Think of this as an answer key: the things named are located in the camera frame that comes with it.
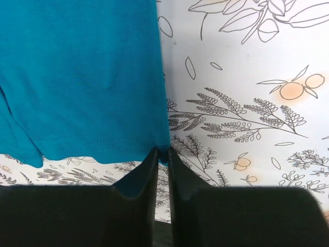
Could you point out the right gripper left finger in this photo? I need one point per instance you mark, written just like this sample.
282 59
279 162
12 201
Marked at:
87 215

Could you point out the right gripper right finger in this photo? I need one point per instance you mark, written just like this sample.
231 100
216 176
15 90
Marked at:
204 215

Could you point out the blue t shirt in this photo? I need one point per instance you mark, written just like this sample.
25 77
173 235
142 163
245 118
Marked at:
81 79

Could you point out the floral patterned table mat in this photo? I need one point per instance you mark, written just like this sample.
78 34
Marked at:
247 99

